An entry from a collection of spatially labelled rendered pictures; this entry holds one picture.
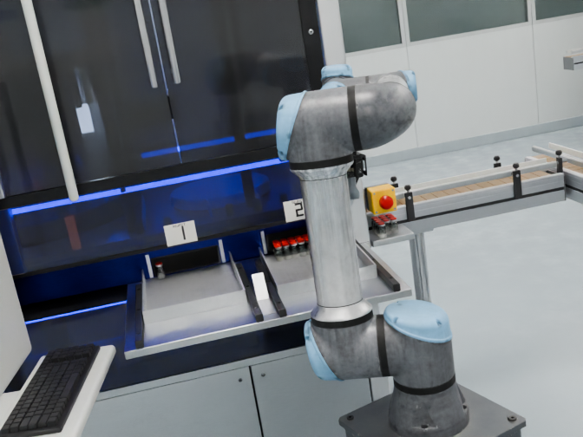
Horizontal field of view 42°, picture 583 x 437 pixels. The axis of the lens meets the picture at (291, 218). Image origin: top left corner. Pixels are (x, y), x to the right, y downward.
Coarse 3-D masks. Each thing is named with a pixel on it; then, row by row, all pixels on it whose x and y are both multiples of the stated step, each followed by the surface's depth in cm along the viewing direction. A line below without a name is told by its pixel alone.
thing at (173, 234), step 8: (176, 224) 210; (184, 224) 211; (192, 224) 211; (168, 232) 211; (176, 232) 211; (192, 232) 212; (168, 240) 211; (176, 240) 212; (184, 240) 212; (192, 240) 212
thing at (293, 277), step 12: (360, 252) 208; (264, 264) 216; (276, 264) 216; (288, 264) 214; (300, 264) 213; (360, 264) 205; (372, 264) 194; (276, 276) 207; (288, 276) 205; (300, 276) 204; (312, 276) 203; (360, 276) 194; (372, 276) 195; (276, 288) 194; (288, 288) 191; (300, 288) 192; (312, 288) 193
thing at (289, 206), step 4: (292, 200) 215; (296, 200) 215; (300, 200) 216; (284, 204) 215; (288, 204) 215; (292, 204) 215; (284, 208) 215; (288, 208) 215; (292, 208) 216; (296, 208) 216; (288, 212) 216; (292, 212) 216; (300, 212) 216; (304, 212) 217; (288, 216) 216; (292, 216) 216; (296, 216) 216; (300, 216) 217; (304, 216) 217; (288, 220) 216; (292, 220) 217
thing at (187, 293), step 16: (192, 272) 221; (208, 272) 218; (224, 272) 216; (144, 288) 208; (160, 288) 212; (176, 288) 210; (192, 288) 208; (208, 288) 206; (224, 288) 204; (240, 288) 202; (144, 304) 195; (160, 304) 200; (176, 304) 189; (192, 304) 190; (208, 304) 191; (224, 304) 191; (144, 320) 188; (160, 320) 189
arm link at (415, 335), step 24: (384, 312) 139; (408, 312) 138; (432, 312) 138; (384, 336) 137; (408, 336) 135; (432, 336) 135; (384, 360) 137; (408, 360) 136; (432, 360) 136; (408, 384) 138; (432, 384) 137
